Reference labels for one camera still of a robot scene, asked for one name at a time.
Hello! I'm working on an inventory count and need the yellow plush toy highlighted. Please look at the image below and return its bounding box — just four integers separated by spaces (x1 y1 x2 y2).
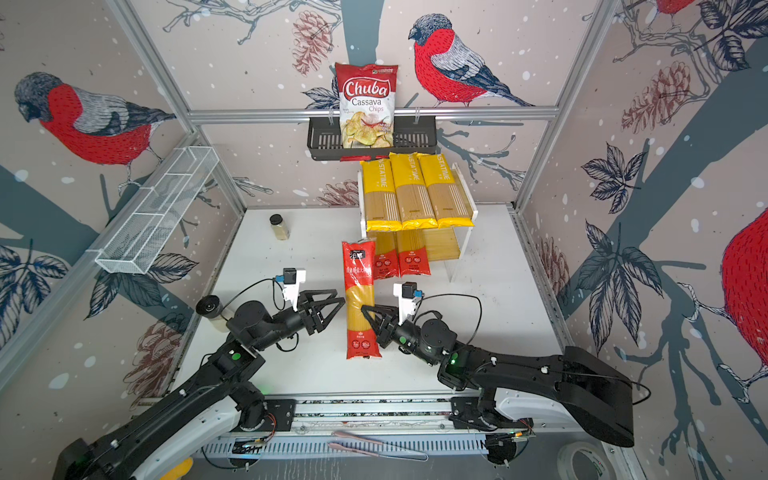
160 458 194 480

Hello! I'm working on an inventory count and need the white frame wooden shelf rack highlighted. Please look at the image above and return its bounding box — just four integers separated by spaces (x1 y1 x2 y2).
358 164 479 275

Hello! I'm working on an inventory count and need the black hanging wire basket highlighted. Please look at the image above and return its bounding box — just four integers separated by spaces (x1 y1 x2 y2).
307 116 437 161

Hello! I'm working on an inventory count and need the white wire mesh basket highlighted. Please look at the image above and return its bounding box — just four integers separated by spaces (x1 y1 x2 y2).
95 146 219 274

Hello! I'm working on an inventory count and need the yellow spaghetti bag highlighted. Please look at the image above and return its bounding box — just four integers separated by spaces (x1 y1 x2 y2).
389 153 438 230
361 159 402 232
417 154 474 228

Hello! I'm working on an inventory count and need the white tape roll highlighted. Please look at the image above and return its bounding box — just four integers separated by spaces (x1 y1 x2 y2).
556 442 613 480

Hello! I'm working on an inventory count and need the metal base rail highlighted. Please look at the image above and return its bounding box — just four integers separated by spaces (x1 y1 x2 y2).
196 389 583 469

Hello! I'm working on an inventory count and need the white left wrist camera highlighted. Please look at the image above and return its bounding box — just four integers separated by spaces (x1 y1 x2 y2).
275 268 306 311

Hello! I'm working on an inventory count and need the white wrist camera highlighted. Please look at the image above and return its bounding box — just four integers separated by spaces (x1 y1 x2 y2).
393 282 423 325
275 268 306 311

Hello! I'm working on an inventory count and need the Chuba cassava chips bag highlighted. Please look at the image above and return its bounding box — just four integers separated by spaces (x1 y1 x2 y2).
335 63 398 149

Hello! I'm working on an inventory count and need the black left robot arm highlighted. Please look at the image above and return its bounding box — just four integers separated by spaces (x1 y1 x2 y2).
53 289 345 479

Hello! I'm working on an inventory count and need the red pasta bag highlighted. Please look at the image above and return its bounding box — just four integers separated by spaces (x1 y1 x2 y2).
342 239 381 359
396 230 431 277
370 232 400 280

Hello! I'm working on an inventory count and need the large spice jar black lid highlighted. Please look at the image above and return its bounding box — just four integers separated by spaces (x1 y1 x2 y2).
195 295 232 333

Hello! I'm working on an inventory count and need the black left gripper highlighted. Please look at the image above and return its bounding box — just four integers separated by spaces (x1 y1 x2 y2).
252 288 343 354

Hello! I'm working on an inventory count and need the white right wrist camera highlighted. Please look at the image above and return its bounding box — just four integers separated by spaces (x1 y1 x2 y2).
393 282 423 325

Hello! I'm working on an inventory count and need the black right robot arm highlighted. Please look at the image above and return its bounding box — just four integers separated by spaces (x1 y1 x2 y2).
361 305 635 448

